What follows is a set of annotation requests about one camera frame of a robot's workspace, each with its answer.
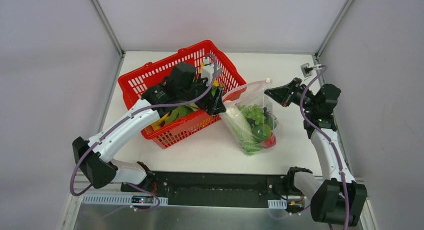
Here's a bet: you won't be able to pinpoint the clear zip top bag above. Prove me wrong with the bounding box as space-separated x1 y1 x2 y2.
219 78 278 156

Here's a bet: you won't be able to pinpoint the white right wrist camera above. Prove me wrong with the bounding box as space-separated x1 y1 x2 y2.
300 63 322 78

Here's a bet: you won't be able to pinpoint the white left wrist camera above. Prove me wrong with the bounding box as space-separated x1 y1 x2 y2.
199 57 222 87

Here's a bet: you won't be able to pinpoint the green spinach leaves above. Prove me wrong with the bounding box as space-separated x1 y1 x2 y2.
164 103 199 125

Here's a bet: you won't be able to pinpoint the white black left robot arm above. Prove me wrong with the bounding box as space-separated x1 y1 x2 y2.
72 62 226 192

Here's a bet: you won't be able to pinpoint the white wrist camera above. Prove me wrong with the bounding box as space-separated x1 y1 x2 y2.
300 63 322 78
199 57 222 87

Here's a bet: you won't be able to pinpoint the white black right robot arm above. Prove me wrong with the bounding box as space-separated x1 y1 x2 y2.
264 78 368 228

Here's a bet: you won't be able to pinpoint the green grape bunch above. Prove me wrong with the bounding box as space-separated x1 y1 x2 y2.
238 104 266 126

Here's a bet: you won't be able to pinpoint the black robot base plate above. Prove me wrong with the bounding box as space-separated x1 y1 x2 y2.
138 171 302 208

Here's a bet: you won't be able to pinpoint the red plastic shopping basket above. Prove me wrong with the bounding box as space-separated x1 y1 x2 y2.
117 40 246 149

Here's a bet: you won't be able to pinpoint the green bell pepper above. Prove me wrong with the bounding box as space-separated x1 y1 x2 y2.
264 115 277 130

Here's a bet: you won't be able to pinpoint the red apple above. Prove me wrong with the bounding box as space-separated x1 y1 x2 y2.
260 133 277 149

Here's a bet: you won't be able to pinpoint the yellow banana bunch front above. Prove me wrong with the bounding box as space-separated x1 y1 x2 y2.
150 113 169 131

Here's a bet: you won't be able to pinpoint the green mango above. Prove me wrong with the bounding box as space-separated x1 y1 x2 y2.
252 124 272 142

